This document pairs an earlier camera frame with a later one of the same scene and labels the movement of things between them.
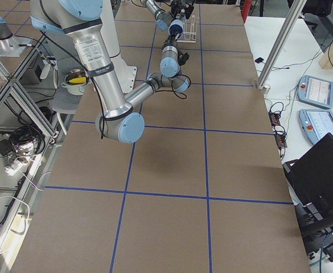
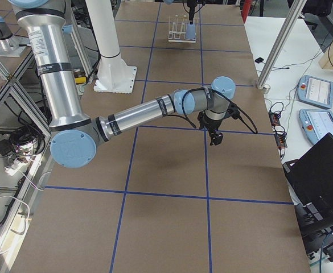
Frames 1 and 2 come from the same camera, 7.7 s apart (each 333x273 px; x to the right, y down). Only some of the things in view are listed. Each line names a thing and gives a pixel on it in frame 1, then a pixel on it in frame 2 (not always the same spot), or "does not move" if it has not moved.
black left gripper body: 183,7 → 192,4
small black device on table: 259,60 does not move
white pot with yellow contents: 75,81 does not move
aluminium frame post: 295,10 does not move
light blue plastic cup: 176,25 → 190,31
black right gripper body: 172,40 → 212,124
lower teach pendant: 317,123 does not move
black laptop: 318,183 does not move
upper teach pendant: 315,91 does not move
